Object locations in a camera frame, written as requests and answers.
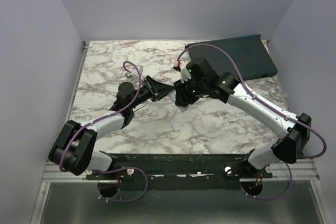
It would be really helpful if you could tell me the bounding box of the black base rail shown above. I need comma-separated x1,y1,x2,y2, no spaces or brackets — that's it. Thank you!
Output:
86,154,272,191

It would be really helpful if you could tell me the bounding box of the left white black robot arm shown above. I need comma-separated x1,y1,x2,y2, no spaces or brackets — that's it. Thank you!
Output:
48,76,175,179

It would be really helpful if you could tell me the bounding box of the white remote control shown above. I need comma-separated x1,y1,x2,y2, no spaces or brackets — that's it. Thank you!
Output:
167,90,188,112

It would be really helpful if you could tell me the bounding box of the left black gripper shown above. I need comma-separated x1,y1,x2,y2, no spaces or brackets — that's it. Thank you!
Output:
129,76,174,110

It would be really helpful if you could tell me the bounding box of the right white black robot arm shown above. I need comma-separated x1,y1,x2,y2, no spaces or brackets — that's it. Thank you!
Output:
174,58,311,178

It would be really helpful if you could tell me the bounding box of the aluminium extrusion rail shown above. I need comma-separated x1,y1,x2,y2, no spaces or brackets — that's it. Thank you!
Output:
270,159,320,180

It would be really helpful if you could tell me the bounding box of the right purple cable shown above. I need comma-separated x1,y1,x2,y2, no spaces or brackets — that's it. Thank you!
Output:
177,44,328,201

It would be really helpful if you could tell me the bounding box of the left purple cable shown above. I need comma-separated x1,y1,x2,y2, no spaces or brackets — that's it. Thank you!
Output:
59,61,144,174

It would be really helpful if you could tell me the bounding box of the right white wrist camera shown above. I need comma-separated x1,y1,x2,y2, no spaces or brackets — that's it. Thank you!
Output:
173,61,191,83

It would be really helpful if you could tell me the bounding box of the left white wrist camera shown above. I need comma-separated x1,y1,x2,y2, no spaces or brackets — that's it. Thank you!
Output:
132,65,143,84

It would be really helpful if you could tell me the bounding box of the white battery compartment cover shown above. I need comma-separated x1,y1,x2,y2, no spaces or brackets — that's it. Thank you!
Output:
170,120,181,132

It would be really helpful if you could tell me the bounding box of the purple cable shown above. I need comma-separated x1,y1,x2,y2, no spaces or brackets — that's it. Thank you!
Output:
59,61,144,174
177,44,328,201

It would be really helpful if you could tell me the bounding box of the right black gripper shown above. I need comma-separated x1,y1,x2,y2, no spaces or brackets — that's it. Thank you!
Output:
173,75,206,108

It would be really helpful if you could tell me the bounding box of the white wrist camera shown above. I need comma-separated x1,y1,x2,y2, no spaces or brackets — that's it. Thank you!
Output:
132,65,143,84
173,61,191,83

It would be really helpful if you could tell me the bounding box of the dark green flat electronics box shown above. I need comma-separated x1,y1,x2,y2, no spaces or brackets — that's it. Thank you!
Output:
188,35,278,81

